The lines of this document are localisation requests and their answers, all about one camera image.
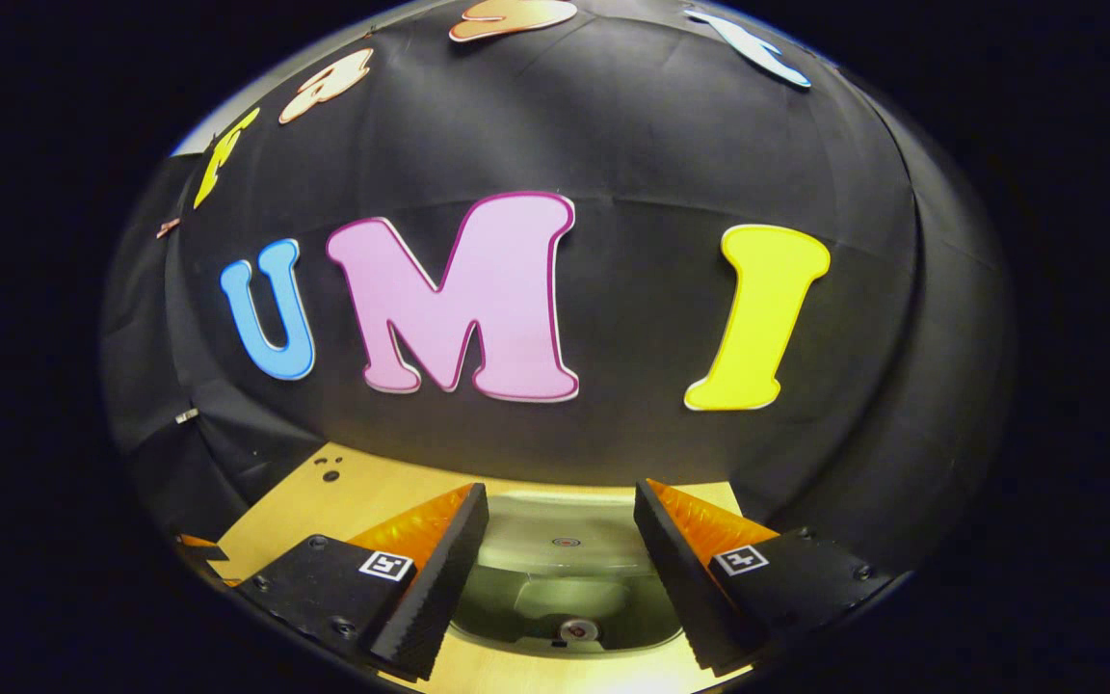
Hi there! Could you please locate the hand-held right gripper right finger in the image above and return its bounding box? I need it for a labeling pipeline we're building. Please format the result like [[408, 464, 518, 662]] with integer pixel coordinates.
[[632, 478, 895, 678]]

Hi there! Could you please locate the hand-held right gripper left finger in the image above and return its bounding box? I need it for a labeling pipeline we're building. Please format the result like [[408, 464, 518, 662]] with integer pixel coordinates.
[[230, 482, 490, 681]]

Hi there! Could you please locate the green desktop garbage bin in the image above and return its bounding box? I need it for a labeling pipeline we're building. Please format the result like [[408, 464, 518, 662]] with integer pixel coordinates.
[[449, 485, 686, 658]]

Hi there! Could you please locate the wooden desktop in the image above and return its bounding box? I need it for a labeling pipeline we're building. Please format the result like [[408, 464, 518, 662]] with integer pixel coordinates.
[[179, 441, 758, 694]]

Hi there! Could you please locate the black backdrop cloth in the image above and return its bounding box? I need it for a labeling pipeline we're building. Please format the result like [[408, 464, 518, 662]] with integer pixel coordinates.
[[100, 0, 1017, 618]]

